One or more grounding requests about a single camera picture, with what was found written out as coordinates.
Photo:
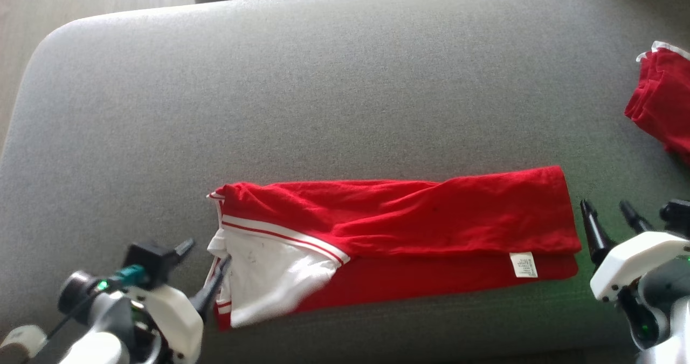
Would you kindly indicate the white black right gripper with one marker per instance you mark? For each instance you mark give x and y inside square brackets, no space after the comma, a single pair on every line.
[630,267]

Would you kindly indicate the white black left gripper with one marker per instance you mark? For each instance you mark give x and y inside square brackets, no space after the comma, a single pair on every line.
[172,315]

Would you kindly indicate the red shorts with white waistband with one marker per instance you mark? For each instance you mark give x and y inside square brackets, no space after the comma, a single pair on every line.
[666,105]

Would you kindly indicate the red white basketball jersey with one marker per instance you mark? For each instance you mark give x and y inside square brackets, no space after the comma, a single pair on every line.
[404,229]

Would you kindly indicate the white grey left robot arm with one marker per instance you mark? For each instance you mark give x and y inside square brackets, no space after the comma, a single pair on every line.
[97,348]

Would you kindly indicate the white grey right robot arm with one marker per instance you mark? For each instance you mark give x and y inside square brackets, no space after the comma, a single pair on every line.
[663,310]

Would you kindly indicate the grey fabric sofa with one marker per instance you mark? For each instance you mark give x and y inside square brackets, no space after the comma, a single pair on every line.
[323,94]

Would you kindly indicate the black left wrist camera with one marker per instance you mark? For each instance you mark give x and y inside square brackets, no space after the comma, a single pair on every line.
[145,261]

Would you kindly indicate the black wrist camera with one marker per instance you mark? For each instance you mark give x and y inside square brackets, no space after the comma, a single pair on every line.
[145,261]
[676,218]

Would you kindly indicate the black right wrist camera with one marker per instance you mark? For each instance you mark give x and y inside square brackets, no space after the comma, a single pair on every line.
[676,218]

